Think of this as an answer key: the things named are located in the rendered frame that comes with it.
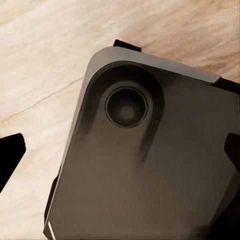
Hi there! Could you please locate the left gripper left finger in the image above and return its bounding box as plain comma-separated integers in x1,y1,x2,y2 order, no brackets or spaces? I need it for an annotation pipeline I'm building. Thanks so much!
0,133,26,193

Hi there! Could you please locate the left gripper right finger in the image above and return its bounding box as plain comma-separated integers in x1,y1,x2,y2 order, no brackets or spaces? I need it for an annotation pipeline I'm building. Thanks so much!
224,133,240,173

